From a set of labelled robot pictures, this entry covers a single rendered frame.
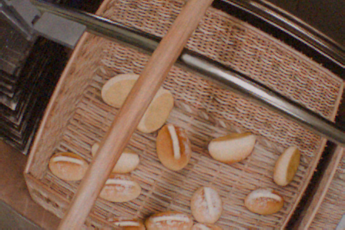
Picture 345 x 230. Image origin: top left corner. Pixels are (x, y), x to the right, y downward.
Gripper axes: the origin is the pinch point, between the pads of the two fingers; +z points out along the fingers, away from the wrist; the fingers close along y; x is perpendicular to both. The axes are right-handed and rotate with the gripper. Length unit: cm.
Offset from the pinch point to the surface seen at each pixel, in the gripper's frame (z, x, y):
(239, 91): 15.8, -17.6, 32.5
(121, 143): 6.5, -1.6, 28.7
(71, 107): -19, -31, 86
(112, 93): -12, -38, 85
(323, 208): 44, -35, 90
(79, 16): -10.0, -18.3, 31.5
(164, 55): 5.8, -15.1, 28.2
